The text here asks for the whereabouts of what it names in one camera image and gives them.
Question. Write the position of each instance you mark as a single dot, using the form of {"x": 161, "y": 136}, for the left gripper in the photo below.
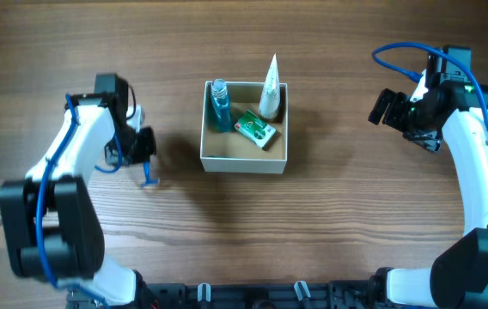
{"x": 143, "y": 146}

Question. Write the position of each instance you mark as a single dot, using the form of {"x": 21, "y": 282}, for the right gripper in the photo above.
{"x": 397, "y": 112}

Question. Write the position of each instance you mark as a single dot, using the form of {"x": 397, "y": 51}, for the blue disposable razor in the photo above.
{"x": 148, "y": 179}

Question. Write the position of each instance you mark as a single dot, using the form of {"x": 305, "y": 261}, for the blue mouthwash bottle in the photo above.
{"x": 220, "y": 100}

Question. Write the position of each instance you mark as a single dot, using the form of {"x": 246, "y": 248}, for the green soap box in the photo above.
{"x": 255, "y": 129}

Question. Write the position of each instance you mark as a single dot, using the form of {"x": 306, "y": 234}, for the white lotion tube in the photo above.
{"x": 270, "y": 97}

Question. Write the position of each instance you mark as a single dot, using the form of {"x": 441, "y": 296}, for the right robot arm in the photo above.
{"x": 448, "y": 107}

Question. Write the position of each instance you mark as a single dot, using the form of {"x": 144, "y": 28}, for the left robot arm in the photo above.
{"x": 51, "y": 229}

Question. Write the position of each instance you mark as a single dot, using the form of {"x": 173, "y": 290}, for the white open cardboard box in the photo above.
{"x": 231, "y": 152}

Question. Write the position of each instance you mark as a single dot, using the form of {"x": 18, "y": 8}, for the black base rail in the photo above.
{"x": 332, "y": 295}

